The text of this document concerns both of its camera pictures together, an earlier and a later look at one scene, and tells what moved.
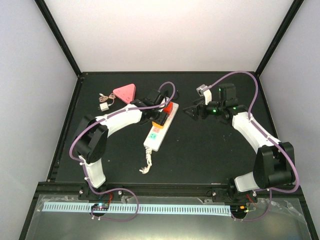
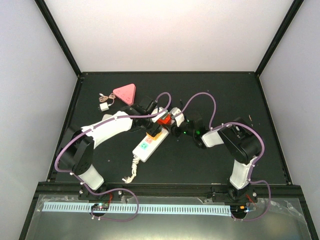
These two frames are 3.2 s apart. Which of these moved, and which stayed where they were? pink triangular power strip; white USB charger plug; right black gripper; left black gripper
Moved: right black gripper; left black gripper
Stayed: pink triangular power strip; white USB charger plug
